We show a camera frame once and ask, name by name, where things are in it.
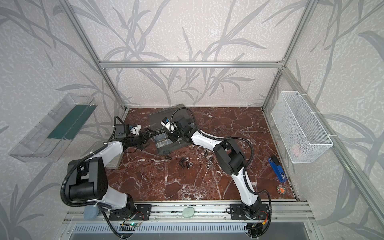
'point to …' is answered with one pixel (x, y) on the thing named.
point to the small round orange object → (281, 189)
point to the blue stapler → (277, 168)
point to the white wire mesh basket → (300, 131)
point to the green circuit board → (135, 224)
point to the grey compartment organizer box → (164, 143)
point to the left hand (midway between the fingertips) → (155, 132)
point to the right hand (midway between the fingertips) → (168, 127)
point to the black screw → (181, 162)
